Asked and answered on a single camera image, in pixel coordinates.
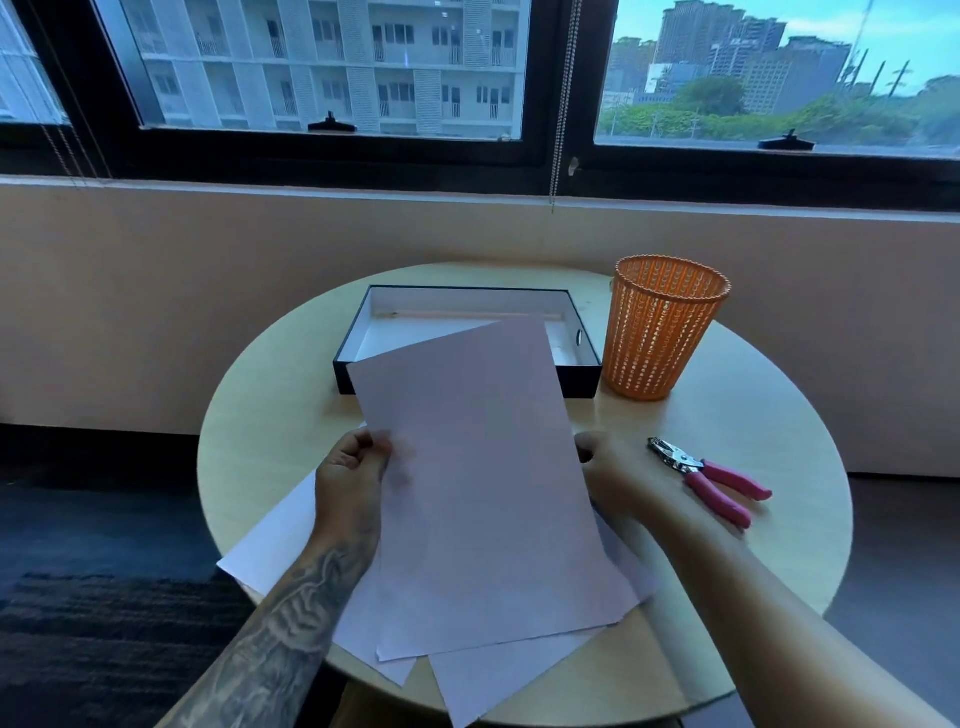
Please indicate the person's right hand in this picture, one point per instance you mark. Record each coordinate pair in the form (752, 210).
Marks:
(611, 476)

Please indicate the person's left hand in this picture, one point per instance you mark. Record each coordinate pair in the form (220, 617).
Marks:
(346, 484)

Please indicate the person's left thumb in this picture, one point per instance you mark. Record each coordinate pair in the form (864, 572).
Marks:
(373, 442)

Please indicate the person's right thumb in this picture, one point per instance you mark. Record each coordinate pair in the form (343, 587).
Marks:
(586, 448)

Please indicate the white paper sheet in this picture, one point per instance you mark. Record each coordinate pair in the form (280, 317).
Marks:
(630, 566)
(480, 480)
(289, 547)
(502, 682)

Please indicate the person's left forearm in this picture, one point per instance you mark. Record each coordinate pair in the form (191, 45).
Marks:
(277, 637)

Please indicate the person's right forearm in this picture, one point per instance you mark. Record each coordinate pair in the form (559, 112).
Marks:
(780, 637)

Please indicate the black box tray white inside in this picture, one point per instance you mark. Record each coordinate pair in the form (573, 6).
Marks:
(420, 330)

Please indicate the orange plastic mesh basket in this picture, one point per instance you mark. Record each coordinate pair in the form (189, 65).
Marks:
(660, 330)

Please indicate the black window frame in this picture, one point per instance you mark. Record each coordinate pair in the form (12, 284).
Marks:
(555, 161)

